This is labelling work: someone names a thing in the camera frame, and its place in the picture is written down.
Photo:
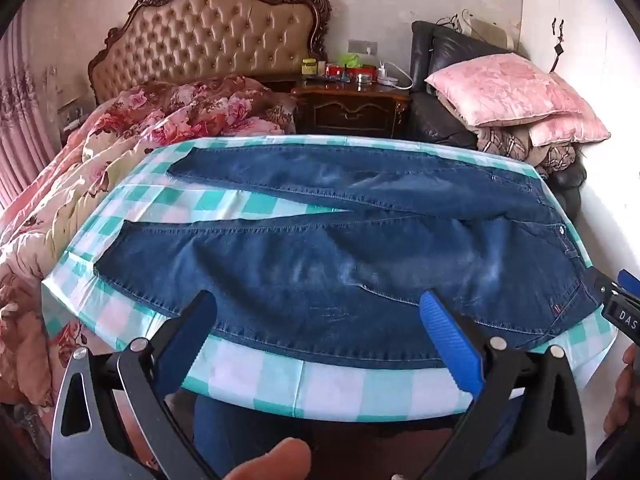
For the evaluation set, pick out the brown plaid blanket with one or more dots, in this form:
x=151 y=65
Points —
x=505 y=142

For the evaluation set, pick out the person's legs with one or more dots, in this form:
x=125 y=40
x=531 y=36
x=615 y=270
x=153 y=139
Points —
x=240 y=425

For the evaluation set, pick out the pink curtain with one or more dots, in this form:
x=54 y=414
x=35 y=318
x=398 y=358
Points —
x=20 y=125

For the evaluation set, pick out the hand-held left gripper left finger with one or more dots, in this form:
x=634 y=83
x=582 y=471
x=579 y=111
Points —
x=192 y=330

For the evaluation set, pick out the beige cushion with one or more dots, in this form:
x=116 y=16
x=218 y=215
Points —
x=492 y=32

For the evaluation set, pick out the green white checked tablecloth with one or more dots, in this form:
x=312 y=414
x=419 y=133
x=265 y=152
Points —
x=325 y=385

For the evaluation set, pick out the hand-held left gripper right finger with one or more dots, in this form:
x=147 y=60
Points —
x=450 y=340

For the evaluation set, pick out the wall socket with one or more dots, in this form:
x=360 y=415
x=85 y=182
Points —
x=362 y=47

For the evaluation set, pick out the person's right hand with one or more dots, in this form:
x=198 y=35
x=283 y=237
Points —
x=622 y=395

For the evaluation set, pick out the green packet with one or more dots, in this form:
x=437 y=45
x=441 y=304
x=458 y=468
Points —
x=351 y=59

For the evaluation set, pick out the blue denim pants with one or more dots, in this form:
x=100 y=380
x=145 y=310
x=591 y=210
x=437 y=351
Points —
x=300 y=270

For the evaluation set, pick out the yellow jar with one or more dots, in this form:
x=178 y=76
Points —
x=309 y=67

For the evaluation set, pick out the red box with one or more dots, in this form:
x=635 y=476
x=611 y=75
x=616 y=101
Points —
x=337 y=71

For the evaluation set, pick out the tufted beige bed headboard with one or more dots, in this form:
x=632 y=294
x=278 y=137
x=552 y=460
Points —
x=210 y=35

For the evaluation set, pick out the white power strip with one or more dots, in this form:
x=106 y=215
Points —
x=387 y=80

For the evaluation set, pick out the black leather sofa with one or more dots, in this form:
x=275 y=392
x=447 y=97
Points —
x=430 y=115

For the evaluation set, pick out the small pink pillow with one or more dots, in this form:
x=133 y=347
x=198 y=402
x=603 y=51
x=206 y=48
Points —
x=575 y=132

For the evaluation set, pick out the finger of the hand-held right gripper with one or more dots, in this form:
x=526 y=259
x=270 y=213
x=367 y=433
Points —
x=602 y=287
x=629 y=278

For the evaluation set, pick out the large pink pillow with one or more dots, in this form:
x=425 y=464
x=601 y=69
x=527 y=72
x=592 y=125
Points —
x=500 y=90

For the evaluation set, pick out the person's left hand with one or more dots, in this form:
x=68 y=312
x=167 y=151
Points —
x=270 y=462

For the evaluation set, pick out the dark wooden nightstand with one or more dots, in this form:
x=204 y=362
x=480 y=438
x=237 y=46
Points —
x=350 y=110

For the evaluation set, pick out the pink floral quilt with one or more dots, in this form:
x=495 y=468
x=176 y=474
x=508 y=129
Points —
x=100 y=150

